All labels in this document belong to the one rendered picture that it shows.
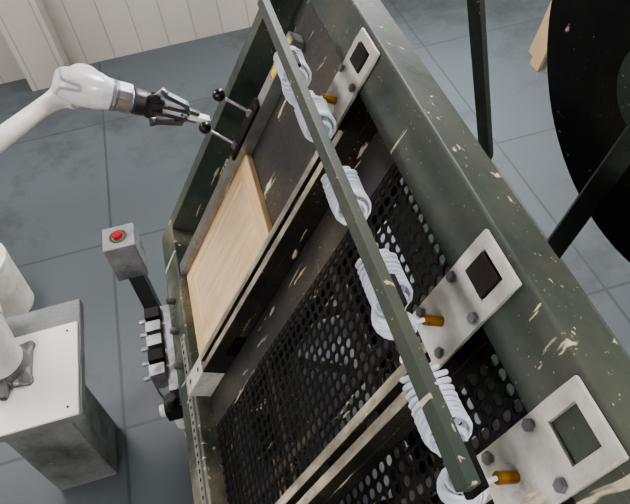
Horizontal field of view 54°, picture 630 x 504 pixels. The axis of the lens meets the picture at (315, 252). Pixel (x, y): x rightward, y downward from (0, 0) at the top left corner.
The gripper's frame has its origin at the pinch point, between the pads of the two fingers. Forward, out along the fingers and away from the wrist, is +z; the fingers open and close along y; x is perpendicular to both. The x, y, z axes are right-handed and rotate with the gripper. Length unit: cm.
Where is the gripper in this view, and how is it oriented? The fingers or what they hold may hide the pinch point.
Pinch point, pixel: (198, 117)
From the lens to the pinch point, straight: 197.3
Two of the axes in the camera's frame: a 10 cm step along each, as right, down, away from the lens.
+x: 2.5, 7.2, -6.5
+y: -4.4, 6.8, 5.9
